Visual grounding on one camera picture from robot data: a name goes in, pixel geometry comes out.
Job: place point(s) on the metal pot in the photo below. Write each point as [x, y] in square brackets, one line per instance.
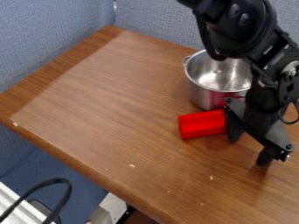
[213, 80]

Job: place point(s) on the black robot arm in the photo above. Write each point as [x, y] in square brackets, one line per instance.
[239, 29]

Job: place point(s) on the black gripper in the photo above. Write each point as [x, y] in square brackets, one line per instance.
[263, 126]

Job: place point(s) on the white table frame part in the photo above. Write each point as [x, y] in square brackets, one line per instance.
[109, 211]

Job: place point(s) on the red plastic block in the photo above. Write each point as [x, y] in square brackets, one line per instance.
[201, 124]

